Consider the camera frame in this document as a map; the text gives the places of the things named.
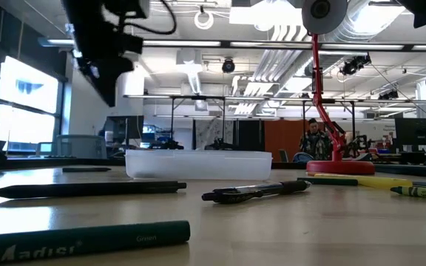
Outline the person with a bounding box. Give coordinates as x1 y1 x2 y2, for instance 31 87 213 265
300 117 334 161

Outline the black overhead rig frame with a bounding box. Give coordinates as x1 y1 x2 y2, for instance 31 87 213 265
123 94 266 151

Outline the black aluminium table frame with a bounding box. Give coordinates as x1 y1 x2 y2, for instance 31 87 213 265
0 157 426 180

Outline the dark green pencil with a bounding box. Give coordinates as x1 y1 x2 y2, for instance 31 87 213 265
297 177 359 186

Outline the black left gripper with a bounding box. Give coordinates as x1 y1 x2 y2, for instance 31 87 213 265
61 0 143 109

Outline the clear plastic supply box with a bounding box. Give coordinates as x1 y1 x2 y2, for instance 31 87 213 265
124 149 273 181

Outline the black clear mechanical pencil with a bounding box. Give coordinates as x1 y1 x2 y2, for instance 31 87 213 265
201 180 312 205

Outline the orange partition wall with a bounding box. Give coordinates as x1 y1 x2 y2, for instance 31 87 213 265
263 119 323 163

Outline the yellow-green crayon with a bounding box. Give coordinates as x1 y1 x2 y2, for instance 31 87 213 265
389 185 426 202

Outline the black partition panel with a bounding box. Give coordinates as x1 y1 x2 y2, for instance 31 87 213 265
234 119 265 151

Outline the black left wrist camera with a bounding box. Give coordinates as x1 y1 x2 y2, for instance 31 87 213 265
124 0 151 20

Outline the dark computer monitor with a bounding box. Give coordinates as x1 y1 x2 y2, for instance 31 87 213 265
394 117 426 153
104 115 145 149

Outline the white coiled cable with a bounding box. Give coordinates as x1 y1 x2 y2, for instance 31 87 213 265
193 10 215 31

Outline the dark green Madisi crayon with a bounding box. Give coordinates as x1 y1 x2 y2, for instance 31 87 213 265
0 220 192 265

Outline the yellow highlighter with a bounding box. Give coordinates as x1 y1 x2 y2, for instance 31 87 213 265
307 172 414 188

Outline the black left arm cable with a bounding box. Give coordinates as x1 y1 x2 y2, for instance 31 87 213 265
122 0 178 36

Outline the grey cabinet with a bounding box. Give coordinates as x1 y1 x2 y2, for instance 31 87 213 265
52 134 108 160

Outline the long ceiling light bar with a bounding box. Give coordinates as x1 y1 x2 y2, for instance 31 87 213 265
37 36 426 52

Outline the long black pen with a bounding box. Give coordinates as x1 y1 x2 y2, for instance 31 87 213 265
0 180 188 200

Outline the blue chair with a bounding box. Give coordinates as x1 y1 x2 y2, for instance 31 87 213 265
292 151 314 163

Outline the silver ventilation duct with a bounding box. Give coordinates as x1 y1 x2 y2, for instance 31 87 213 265
323 0 408 44

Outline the short black marker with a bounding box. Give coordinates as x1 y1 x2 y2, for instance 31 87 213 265
61 166 112 174

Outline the red desk lamp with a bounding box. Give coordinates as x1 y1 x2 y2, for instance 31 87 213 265
301 0 376 176

